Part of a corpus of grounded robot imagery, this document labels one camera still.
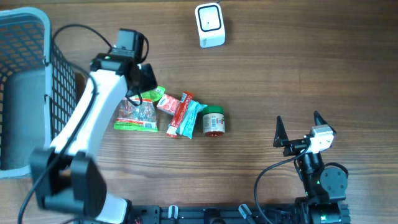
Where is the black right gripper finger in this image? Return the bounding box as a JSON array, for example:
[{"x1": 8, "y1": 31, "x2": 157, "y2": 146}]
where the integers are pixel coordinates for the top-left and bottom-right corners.
[
  {"x1": 313, "y1": 111, "x2": 336, "y2": 134},
  {"x1": 273, "y1": 116, "x2": 289, "y2": 147}
]

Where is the red stick packet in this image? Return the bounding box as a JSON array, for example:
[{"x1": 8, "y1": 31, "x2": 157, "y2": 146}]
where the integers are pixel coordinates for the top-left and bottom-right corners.
[{"x1": 166, "y1": 91, "x2": 194, "y2": 138}]

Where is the teal packet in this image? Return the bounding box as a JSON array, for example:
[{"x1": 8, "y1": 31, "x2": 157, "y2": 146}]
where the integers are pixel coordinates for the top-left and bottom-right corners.
[{"x1": 177, "y1": 100, "x2": 208, "y2": 139}]

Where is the green lid jar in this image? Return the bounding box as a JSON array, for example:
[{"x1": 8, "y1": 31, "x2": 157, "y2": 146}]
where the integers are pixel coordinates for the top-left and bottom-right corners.
[{"x1": 203, "y1": 105, "x2": 225, "y2": 137}]

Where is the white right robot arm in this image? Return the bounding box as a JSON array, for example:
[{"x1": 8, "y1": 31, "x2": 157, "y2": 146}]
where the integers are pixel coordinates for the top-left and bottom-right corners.
[{"x1": 273, "y1": 111, "x2": 351, "y2": 223}]

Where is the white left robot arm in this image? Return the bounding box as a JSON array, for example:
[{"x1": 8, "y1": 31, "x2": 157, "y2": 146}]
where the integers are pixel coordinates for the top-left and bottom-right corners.
[{"x1": 17, "y1": 54, "x2": 157, "y2": 223}]

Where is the white barcode scanner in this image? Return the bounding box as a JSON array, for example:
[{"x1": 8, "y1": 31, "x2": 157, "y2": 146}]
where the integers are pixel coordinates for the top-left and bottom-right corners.
[{"x1": 195, "y1": 2, "x2": 226, "y2": 49}]

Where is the green snack bag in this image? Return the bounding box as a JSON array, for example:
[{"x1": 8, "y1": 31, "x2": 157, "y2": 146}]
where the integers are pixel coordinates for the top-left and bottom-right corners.
[{"x1": 114, "y1": 86, "x2": 165, "y2": 133}]

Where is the grey plastic shopping basket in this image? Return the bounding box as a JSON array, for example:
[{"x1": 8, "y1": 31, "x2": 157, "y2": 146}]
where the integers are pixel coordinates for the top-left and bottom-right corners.
[{"x1": 1, "y1": 7, "x2": 78, "y2": 179}]

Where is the black mounting rail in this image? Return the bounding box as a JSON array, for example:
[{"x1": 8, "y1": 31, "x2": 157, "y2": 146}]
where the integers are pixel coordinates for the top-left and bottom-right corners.
[{"x1": 130, "y1": 203, "x2": 351, "y2": 224}]

